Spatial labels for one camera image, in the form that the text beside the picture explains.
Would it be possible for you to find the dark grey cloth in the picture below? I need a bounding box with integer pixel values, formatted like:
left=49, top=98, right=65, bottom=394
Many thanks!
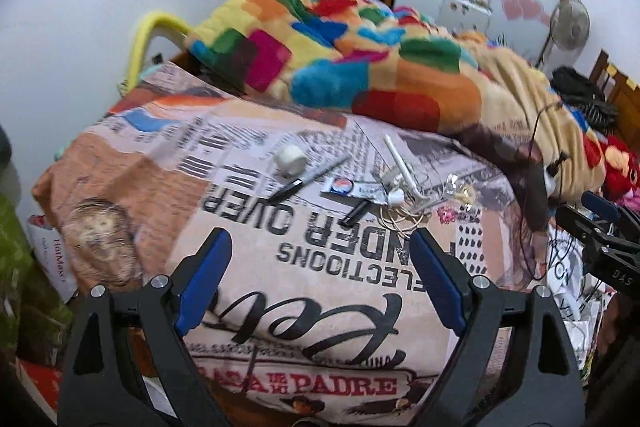
left=0, top=124, right=13, bottom=172

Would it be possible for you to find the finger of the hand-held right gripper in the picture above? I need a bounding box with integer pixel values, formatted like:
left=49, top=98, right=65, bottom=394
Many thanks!
left=556, top=204, right=616, bottom=253
left=581, top=190, right=623, bottom=225

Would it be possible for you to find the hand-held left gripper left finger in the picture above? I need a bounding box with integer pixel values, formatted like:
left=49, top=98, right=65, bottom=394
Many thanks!
left=57, top=227, right=236, bottom=427

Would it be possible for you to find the white standing fan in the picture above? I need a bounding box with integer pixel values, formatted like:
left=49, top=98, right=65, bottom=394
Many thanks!
left=537, top=0, right=591, bottom=72

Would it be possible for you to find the clear plastic wrapper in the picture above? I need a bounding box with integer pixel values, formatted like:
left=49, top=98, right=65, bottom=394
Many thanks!
left=440, top=172, right=481, bottom=212

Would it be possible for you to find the black marker cap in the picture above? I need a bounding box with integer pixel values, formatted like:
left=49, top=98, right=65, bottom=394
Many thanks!
left=340, top=201, right=371, bottom=228

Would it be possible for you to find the black pen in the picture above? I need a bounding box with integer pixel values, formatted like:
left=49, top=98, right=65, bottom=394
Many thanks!
left=267, top=157, right=351, bottom=204

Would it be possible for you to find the green patterned cloth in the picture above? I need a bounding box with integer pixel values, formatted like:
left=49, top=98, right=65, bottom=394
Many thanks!
left=0, top=192, right=76, bottom=368

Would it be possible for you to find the white printed bed sheet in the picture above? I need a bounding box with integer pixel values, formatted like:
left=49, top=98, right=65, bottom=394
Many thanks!
left=545, top=227, right=616, bottom=368

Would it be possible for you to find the white plastic bag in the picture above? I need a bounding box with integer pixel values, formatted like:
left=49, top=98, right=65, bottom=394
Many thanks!
left=26, top=213, right=81, bottom=303

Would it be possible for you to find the newspaper print pillow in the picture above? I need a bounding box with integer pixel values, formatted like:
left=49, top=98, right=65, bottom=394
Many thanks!
left=31, top=62, right=526, bottom=427

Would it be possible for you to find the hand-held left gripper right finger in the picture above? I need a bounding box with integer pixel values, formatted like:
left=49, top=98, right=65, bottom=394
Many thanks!
left=410, top=227, right=586, bottom=427

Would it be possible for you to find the red plush toy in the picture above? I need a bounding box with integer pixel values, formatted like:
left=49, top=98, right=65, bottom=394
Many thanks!
left=597, top=137, right=640, bottom=208

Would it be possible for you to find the wooden headboard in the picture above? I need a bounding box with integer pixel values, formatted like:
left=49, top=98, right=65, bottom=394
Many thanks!
left=590, top=49, right=640, bottom=142

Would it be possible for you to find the white tape roll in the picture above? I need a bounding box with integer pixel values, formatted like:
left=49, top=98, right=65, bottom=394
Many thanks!
left=274, top=144, right=307, bottom=178

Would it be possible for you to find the colourful patchwork fleece blanket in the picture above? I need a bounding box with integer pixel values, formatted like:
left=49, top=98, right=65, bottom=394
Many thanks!
left=182, top=0, right=608, bottom=228

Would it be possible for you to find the black earphone cable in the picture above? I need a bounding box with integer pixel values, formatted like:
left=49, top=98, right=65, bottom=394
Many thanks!
left=517, top=99, right=571, bottom=283

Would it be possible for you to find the white plastic stick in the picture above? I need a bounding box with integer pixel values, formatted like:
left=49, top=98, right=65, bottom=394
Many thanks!
left=384, top=134, right=418, bottom=192

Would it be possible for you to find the yellow bed frame bar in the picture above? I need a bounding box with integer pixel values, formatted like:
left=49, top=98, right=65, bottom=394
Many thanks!
left=126, top=10, right=193, bottom=92

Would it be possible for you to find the small white tube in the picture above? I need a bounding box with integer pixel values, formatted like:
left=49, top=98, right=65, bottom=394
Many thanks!
left=320, top=177, right=388, bottom=200

